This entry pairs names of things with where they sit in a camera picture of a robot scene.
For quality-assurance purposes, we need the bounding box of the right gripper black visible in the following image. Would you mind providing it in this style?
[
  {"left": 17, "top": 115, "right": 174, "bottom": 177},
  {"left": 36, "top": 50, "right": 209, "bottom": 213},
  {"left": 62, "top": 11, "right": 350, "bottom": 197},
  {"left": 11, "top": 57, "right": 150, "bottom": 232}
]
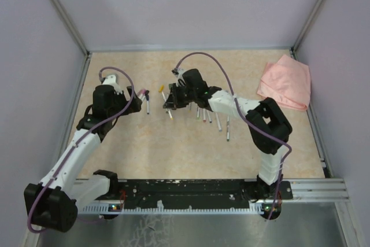
[{"left": 164, "top": 83, "right": 197, "bottom": 109}]

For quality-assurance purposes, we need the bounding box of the small blue cap marker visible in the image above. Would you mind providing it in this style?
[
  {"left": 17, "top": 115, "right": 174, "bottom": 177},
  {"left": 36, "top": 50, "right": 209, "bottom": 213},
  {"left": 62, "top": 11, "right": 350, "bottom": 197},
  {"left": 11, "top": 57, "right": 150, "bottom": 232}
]
[{"left": 146, "top": 95, "right": 150, "bottom": 115}]

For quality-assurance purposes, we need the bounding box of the pink cap white marker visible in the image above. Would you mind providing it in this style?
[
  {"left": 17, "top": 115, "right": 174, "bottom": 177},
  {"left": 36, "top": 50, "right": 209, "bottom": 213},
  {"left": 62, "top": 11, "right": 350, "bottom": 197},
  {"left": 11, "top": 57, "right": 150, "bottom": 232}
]
[{"left": 139, "top": 89, "right": 146, "bottom": 97}]

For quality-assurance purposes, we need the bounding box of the blue cap white marker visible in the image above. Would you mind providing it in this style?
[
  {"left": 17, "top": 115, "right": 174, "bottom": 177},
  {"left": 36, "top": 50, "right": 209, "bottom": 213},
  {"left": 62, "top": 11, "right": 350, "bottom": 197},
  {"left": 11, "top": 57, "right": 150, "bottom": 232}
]
[{"left": 206, "top": 110, "right": 212, "bottom": 123}]

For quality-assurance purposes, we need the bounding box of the lilac cap paint marker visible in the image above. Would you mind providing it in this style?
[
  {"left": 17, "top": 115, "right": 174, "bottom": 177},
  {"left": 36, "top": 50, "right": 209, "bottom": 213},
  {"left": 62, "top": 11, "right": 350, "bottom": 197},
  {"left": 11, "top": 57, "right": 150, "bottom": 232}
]
[{"left": 214, "top": 112, "right": 223, "bottom": 132}]

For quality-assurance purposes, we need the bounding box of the dark green cap marker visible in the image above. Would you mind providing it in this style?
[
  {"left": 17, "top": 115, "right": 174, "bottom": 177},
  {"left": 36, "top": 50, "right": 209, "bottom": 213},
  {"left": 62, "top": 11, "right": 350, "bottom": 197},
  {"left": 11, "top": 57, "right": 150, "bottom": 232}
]
[{"left": 226, "top": 116, "right": 230, "bottom": 142}]

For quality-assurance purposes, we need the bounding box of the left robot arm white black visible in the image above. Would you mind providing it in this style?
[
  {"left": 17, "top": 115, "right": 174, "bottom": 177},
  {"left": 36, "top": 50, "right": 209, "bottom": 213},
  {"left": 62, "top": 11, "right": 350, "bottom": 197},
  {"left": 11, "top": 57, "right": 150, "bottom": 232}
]
[{"left": 24, "top": 83, "right": 146, "bottom": 234}]

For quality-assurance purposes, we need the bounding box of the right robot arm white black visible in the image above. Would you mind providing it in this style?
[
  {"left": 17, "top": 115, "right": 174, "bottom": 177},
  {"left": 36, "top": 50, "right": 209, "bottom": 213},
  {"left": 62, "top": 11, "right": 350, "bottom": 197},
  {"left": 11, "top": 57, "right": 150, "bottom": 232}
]
[{"left": 163, "top": 68, "right": 293, "bottom": 199}]

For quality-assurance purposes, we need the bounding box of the pink cloth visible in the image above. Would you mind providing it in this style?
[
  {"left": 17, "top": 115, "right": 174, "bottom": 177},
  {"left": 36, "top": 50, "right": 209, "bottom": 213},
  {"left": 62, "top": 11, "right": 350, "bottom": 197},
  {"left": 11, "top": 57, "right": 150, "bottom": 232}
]
[{"left": 257, "top": 54, "right": 311, "bottom": 111}]

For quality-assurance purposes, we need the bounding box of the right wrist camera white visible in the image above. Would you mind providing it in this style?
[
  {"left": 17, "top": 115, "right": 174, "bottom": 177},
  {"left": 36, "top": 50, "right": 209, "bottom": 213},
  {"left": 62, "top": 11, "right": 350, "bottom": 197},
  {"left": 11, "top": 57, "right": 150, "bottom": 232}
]
[{"left": 172, "top": 68, "right": 185, "bottom": 79}]

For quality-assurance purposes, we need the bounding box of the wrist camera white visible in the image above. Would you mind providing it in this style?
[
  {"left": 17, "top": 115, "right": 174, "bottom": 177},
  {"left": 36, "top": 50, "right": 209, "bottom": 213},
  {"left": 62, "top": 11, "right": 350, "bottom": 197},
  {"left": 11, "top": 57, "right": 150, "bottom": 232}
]
[
  {"left": 172, "top": 68, "right": 185, "bottom": 79},
  {"left": 102, "top": 73, "right": 123, "bottom": 95}
]

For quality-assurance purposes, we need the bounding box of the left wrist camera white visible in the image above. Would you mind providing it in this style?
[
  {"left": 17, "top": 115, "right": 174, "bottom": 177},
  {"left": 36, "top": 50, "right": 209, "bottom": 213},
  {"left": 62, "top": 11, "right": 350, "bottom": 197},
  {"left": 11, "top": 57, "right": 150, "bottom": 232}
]
[{"left": 102, "top": 73, "right": 123, "bottom": 95}]

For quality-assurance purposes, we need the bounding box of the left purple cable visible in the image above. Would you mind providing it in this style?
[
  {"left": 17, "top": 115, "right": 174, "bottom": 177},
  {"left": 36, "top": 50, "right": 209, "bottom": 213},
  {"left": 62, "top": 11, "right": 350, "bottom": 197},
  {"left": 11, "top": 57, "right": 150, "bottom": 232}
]
[{"left": 26, "top": 67, "right": 135, "bottom": 233}]

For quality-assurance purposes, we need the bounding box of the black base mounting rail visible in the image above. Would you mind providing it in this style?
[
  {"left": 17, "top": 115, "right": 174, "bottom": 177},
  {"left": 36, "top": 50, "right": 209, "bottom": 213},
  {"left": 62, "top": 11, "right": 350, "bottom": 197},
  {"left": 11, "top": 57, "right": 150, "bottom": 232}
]
[{"left": 86, "top": 178, "right": 293, "bottom": 210}]

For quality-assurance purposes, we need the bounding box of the grey slotted cable duct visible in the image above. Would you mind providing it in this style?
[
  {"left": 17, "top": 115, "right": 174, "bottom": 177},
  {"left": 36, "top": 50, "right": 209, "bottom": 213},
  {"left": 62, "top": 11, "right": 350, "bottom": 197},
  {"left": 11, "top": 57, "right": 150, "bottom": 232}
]
[{"left": 79, "top": 201, "right": 265, "bottom": 215}]

